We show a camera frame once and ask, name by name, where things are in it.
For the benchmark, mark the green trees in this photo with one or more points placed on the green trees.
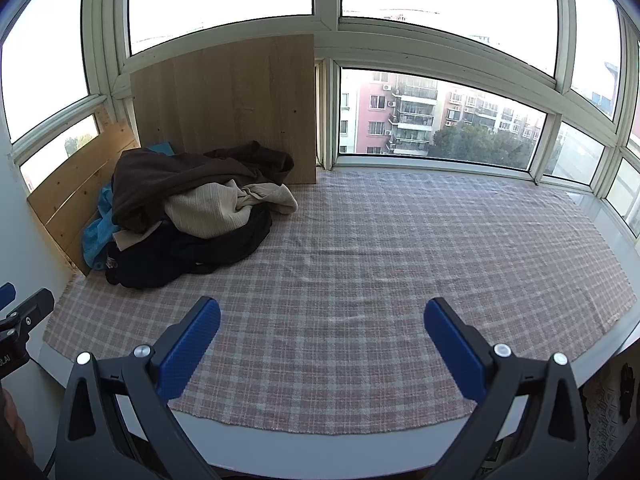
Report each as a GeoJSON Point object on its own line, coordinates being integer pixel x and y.
{"type": "Point", "coordinates": [480, 145]}

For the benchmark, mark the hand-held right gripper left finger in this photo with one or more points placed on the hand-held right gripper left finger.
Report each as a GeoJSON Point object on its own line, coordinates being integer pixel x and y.
{"type": "Point", "coordinates": [192, 345]}

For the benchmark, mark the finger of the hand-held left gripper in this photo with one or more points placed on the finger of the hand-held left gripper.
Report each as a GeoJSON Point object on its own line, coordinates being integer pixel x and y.
{"type": "Point", "coordinates": [6, 294]}
{"type": "Point", "coordinates": [30, 310]}

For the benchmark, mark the pine plank board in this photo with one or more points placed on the pine plank board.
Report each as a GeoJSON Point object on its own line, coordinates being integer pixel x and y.
{"type": "Point", "coordinates": [75, 190]}

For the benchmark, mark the pink plaid cloth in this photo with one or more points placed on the pink plaid cloth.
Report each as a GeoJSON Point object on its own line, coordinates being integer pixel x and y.
{"type": "Point", "coordinates": [375, 270]}

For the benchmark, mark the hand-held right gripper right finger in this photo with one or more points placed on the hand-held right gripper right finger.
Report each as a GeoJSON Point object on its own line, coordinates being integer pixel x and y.
{"type": "Point", "coordinates": [457, 345]}

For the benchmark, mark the white lace cloth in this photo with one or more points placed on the white lace cloth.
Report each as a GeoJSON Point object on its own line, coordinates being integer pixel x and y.
{"type": "Point", "coordinates": [607, 435]}

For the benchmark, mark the beige knit sweater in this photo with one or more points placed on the beige knit sweater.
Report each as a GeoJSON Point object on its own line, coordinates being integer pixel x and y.
{"type": "Point", "coordinates": [210, 212]}

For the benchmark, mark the white window frame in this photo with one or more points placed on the white window frame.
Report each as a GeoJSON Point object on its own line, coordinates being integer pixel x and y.
{"type": "Point", "coordinates": [327, 35]}

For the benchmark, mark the large wooden board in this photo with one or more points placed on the large wooden board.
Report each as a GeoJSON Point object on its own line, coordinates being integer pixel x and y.
{"type": "Point", "coordinates": [225, 105]}

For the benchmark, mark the black garment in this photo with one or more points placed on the black garment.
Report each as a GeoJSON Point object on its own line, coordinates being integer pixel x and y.
{"type": "Point", "coordinates": [200, 252]}

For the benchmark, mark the pink apartment building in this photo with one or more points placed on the pink apartment building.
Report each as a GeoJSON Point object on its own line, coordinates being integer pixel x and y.
{"type": "Point", "coordinates": [370, 115]}

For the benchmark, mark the blue striped jacket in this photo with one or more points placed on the blue striped jacket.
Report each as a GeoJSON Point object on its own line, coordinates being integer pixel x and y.
{"type": "Point", "coordinates": [97, 237]}

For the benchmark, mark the brown garment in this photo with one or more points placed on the brown garment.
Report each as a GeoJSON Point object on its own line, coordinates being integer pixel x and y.
{"type": "Point", "coordinates": [160, 175]}

